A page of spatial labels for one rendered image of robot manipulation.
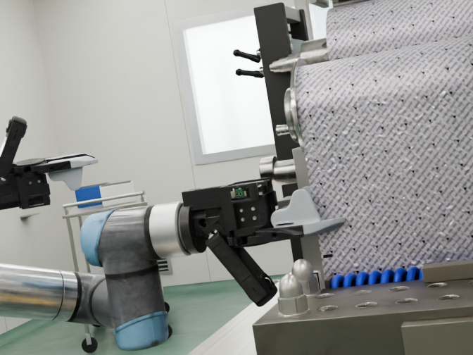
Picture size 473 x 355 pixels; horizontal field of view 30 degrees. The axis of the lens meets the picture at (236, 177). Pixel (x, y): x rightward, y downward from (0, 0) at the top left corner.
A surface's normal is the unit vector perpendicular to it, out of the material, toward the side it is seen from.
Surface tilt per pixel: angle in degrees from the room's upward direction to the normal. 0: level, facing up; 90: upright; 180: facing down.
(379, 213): 90
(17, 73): 90
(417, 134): 90
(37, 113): 90
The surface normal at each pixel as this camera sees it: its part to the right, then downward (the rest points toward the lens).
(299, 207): -0.28, 0.10
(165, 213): -0.32, -0.64
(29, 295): 0.54, 0.04
